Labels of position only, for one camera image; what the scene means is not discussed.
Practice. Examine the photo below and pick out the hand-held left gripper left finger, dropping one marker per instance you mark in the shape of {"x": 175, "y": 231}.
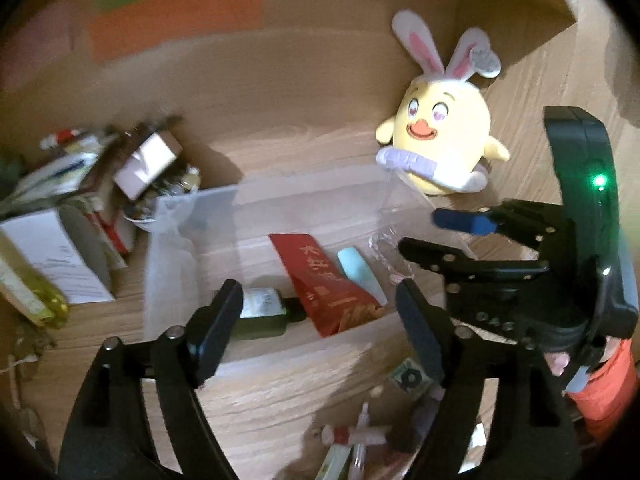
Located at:
{"x": 212, "y": 345}

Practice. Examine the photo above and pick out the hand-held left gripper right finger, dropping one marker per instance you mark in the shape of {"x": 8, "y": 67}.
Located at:
{"x": 420, "y": 332}

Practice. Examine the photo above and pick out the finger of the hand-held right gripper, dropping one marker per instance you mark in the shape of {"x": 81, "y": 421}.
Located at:
{"x": 462, "y": 221}
{"x": 440, "y": 257}

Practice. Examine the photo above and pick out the clear plastic storage box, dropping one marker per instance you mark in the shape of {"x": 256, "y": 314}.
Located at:
{"x": 170, "y": 260}

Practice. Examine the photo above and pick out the person's right forearm orange sleeve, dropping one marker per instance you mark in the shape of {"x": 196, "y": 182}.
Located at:
{"x": 607, "y": 395}

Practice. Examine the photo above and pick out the person's right hand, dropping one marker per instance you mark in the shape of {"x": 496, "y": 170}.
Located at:
{"x": 557, "y": 362}

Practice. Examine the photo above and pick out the small green label packet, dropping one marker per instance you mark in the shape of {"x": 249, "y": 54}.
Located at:
{"x": 410, "y": 379}

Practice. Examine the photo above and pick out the dark green bottle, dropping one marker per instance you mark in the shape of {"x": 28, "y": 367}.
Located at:
{"x": 270, "y": 326}

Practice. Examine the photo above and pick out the light blue tube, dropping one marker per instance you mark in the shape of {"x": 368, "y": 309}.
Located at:
{"x": 357, "y": 270}

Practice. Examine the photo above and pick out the yellow chick plush toy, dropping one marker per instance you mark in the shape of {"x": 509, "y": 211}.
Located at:
{"x": 445, "y": 125}

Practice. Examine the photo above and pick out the red pouch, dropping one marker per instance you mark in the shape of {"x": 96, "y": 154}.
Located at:
{"x": 315, "y": 280}

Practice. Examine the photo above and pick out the white tube with pink cap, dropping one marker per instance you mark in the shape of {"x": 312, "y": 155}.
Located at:
{"x": 345, "y": 433}

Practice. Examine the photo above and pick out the red and white box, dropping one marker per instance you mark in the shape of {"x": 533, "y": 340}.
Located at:
{"x": 117, "y": 232}

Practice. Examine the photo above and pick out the white bowl with clutter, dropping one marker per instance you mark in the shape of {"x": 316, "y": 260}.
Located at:
{"x": 150, "y": 210}

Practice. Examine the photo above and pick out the green and white packet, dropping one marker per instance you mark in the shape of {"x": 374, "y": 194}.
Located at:
{"x": 332, "y": 465}

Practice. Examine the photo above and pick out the large white carton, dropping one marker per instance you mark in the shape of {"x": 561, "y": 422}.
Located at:
{"x": 55, "y": 250}

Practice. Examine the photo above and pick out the yellow-green bottle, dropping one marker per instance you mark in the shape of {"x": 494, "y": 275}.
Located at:
{"x": 25, "y": 295}

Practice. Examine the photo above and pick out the small white open box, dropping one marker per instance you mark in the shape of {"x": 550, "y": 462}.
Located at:
{"x": 145, "y": 160}

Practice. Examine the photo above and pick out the wooden shelf board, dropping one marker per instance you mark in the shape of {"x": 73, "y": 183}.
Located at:
{"x": 500, "y": 0}

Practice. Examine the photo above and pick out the stack of books and packets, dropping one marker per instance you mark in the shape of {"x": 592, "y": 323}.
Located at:
{"x": 60, "y": 175}

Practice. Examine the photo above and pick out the red and white tube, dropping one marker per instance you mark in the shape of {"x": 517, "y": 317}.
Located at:
{"x": 62, "y": 136}

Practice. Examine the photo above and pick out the orange sticky note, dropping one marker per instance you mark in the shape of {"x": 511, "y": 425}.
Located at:
{"x": 175, "y": 17}

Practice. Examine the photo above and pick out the pink sticky note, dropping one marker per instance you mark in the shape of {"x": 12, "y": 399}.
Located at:
{"x": 45, "y": 40}

